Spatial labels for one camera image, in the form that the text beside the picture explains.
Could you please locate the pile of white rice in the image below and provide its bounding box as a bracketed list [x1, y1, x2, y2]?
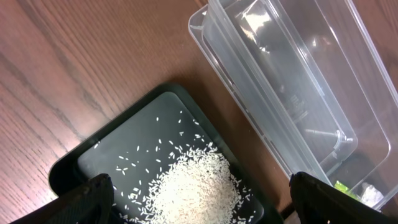
[134, 150, 242, 223]

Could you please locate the crumpled white tissue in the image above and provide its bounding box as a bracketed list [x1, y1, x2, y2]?
[361, 182, 384, 207]

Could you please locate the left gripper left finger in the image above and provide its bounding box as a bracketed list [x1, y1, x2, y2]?
[11, 174, 114, 224]

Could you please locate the black waste tray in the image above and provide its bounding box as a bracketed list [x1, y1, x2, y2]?
[49, 83, 283, 223]

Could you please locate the clear plastic bin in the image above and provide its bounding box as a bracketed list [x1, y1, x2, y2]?
[188, 0, 397, 210]

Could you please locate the green yellow snack wrapper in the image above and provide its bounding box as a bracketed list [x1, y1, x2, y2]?
[334, 180, 360, 201]

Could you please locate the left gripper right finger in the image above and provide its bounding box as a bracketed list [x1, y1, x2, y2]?
[289, 172, 397, 224]

